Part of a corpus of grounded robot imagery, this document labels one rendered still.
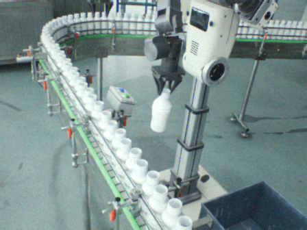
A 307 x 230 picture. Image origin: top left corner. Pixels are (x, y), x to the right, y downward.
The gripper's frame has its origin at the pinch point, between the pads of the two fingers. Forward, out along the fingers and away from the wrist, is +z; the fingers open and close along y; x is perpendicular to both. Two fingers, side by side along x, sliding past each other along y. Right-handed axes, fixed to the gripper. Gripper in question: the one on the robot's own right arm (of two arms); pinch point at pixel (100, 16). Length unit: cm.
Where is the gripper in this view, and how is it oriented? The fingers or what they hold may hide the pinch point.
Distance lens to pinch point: 155.1
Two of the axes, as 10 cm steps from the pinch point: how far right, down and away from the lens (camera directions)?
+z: -0.9, 8.6, 5.1
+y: -8.7, 1.8, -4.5
